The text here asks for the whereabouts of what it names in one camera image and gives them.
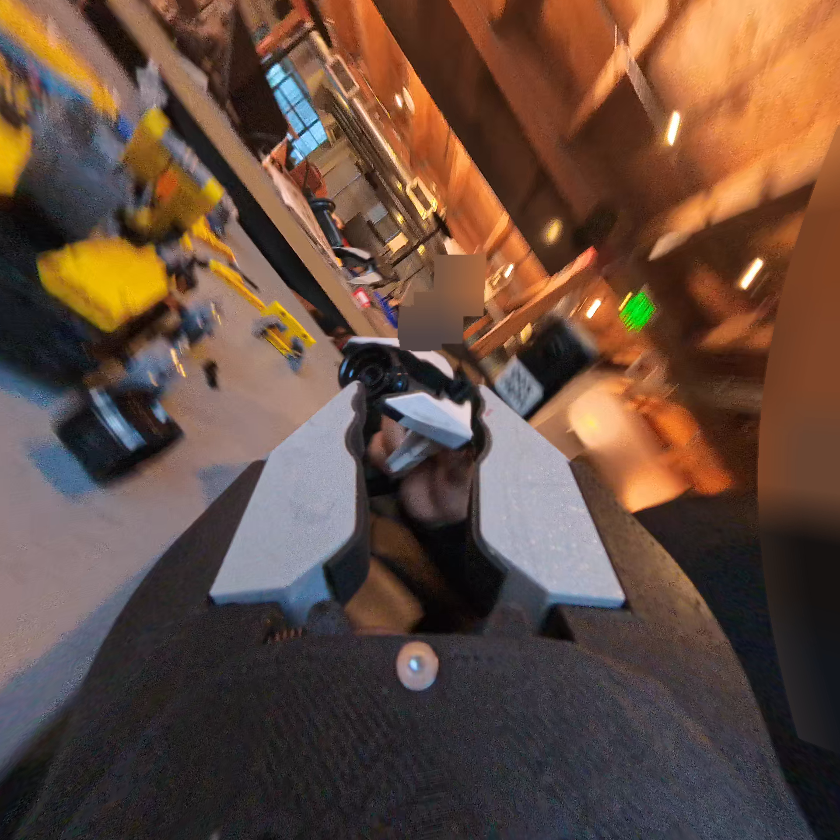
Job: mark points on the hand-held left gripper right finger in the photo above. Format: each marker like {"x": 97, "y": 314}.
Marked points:
{"x": 538, "y": 518}

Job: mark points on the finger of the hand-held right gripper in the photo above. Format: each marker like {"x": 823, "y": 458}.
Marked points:
{"x": 430, "y": 420}
{"x": 408, "y": 456}

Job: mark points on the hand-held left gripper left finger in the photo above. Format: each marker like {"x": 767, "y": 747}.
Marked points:
{"x": 295, "y": 505}

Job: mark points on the black toy wheel rim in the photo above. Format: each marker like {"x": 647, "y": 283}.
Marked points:
{"x": 367, "y": 374}
{"x": 118, "y": 433}

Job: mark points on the person's right hand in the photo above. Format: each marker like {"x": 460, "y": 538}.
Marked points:
{"x": 439, "y": 489}

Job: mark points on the green exit sign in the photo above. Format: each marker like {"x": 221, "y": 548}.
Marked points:
{"x": 636, "y": 310}

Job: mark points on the yellow brick beam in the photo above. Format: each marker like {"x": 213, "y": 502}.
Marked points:
{"x": 236, "y": 282}

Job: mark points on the yellow black brick vehicle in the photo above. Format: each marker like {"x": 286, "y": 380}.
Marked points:
{"x": 105, "y": 282}

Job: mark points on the paned window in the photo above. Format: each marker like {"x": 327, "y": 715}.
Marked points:
{"x": 295, "y": 105}

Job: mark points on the yellow brick frame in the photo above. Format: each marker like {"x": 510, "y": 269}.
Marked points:
{"x": 285, "y": 328}

